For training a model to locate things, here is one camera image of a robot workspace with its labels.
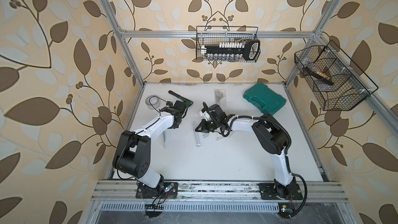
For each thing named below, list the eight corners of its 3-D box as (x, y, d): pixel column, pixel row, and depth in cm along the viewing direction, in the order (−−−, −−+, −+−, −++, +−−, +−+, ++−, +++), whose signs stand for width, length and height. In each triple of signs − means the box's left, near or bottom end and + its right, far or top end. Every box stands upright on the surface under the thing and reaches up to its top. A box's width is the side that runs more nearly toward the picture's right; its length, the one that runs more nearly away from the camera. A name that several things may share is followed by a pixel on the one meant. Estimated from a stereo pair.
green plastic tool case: (269, 117, 103) (271, 113, 99) (241, 96, 115) (242, 92, 111) (285, 102, 111) (288, 98, 107) (257, 84, 123) (259, 80, 119)
